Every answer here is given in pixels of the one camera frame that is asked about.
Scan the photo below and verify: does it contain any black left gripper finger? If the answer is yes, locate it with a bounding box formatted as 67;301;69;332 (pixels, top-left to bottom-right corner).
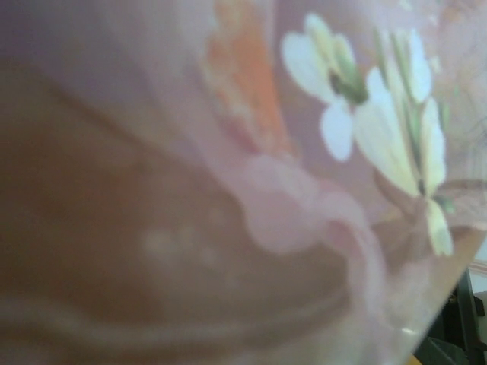
414;270;487;365

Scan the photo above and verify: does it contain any pink illustrated tin box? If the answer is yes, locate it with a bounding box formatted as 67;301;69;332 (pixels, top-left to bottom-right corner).
0;0;487;365

